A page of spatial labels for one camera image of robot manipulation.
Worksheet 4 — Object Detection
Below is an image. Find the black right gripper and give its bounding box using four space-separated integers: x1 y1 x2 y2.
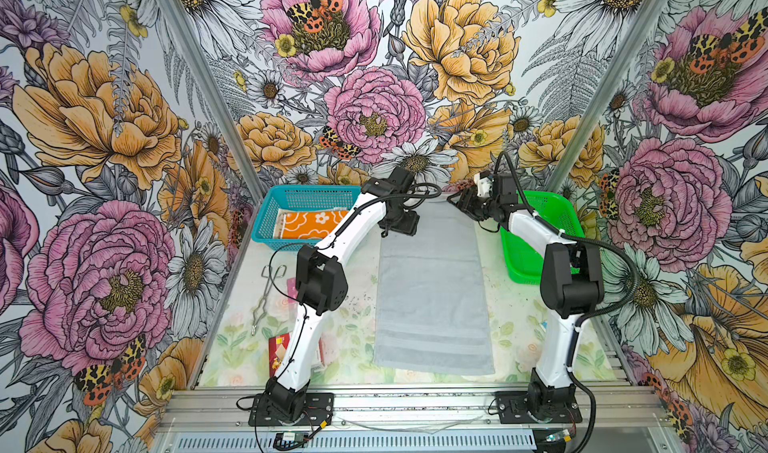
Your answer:
446 187 500 222

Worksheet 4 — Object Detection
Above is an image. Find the orange white towel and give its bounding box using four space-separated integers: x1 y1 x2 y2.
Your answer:
273 208 348 240

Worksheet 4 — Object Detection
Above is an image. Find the grey cloth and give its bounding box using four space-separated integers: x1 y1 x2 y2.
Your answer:
374 199 495 376

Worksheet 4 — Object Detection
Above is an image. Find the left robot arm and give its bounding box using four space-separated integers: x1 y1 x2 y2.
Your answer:
257 167 441 424

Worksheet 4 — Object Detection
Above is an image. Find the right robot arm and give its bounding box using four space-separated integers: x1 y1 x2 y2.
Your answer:
448 153 639 424

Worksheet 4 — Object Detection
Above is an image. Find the green plastic basket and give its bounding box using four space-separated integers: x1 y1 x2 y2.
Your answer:
500 190 584 284

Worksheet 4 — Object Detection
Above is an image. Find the pink small eraser block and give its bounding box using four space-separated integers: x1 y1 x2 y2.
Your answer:
286 277 298 300

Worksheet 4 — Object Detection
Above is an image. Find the teal plastic basket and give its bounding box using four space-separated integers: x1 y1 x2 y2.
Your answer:
251 185 361 250

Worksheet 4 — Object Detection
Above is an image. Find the bandage box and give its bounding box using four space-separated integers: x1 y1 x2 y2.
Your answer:
268 333 325 377

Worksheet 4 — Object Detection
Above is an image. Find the small green circuit board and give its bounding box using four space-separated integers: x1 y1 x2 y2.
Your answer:
273 432 304 448

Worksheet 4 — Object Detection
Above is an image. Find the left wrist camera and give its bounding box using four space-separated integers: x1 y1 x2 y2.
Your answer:
384 167 414 195

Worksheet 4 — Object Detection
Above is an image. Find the right aluminium frame post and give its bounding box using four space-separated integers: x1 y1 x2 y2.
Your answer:
545 0 668 192

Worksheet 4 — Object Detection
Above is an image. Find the aluminium frame post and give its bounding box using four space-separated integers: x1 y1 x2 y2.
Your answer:
545 0 668 192
157 0 267 199

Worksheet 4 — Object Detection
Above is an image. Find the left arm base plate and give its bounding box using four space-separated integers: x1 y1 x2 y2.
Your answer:
248 393 335 427

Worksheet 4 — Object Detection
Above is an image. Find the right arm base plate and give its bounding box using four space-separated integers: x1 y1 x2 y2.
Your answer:
495 391 583 424

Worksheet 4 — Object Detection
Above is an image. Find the left aluminium frame post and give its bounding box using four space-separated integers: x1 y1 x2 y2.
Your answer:
157 0 267 199

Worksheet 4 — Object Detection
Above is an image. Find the aluminium front rail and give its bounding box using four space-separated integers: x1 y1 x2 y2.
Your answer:
158 381 672 433

